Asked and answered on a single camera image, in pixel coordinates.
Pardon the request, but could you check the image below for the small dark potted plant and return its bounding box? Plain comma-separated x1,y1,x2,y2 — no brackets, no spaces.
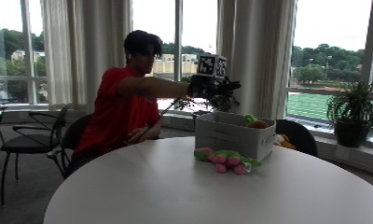
169,76,242,120

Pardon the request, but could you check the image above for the white cube of black markers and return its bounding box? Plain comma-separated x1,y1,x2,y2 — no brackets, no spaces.
196,53,227,80

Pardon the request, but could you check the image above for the beige curtain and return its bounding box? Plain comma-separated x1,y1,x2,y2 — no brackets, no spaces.
214,0,298,121
39,0,134,114

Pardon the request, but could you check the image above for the orange and green soft toy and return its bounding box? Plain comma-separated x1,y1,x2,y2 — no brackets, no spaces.
242,113,270,130

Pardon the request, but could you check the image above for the white fabric storage box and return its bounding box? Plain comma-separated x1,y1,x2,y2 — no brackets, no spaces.
194,111,278,162

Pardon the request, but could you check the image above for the orange and white soft toy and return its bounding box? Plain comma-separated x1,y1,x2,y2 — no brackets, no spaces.
271,133,297,150

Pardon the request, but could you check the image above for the black round-backed chair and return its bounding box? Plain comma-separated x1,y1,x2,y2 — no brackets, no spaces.
274,119,319,158

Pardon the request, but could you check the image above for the pink and green soft toy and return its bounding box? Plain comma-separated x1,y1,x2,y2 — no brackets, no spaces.
193,147,263,175

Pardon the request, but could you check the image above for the the person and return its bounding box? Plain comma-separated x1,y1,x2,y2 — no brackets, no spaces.
64,29,192,179

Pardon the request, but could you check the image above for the large potted green plant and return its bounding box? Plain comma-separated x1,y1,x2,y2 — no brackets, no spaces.
326,79,373,148

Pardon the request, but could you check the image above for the black chair with armrests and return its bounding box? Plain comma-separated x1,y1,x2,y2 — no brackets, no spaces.
0,102,73,206

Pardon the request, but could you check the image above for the black glove cable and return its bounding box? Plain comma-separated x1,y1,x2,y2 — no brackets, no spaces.
134,96,182,144

